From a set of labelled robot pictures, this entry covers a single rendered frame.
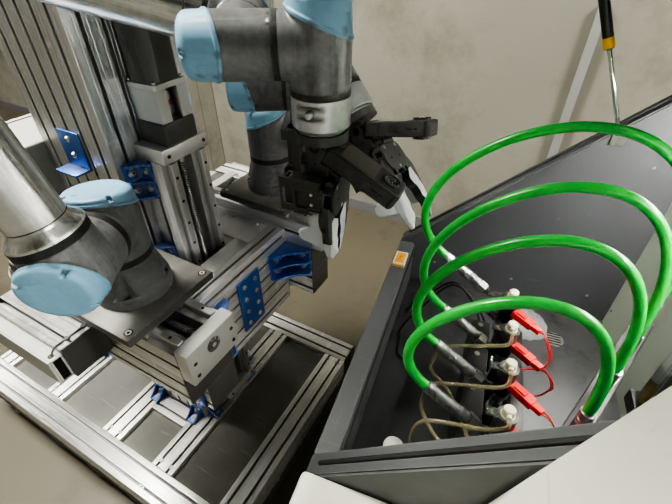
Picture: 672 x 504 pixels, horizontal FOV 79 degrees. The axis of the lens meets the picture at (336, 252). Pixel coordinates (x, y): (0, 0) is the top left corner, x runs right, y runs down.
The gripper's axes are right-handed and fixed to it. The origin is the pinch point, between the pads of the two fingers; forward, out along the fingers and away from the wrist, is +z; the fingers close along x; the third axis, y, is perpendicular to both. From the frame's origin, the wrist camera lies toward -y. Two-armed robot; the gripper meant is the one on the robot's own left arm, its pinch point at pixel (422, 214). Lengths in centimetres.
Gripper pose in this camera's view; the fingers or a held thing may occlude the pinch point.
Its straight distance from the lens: 70.8
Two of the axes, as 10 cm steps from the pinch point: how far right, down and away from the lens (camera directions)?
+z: 4.9, 8.7, 0.4
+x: -5.2, 3.3, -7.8
